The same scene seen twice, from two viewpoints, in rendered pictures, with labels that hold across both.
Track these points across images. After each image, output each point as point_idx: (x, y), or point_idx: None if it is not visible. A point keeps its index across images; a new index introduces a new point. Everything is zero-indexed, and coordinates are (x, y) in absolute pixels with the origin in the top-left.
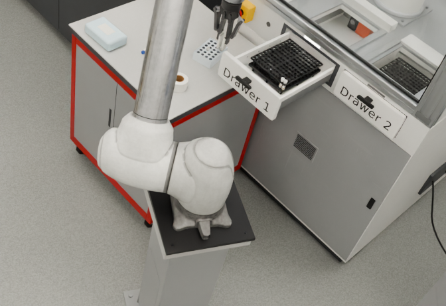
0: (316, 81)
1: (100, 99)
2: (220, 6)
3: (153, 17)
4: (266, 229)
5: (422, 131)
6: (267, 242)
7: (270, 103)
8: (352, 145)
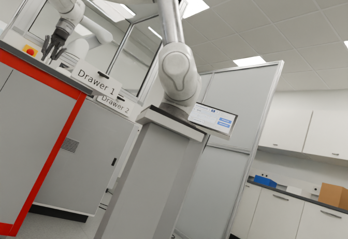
0: None
1: None
2: (53, 35)
3: None
4: (45, 224)
5: (140, 109)
6: (56, 228)
7: (115, 88)
8: (104, 130)
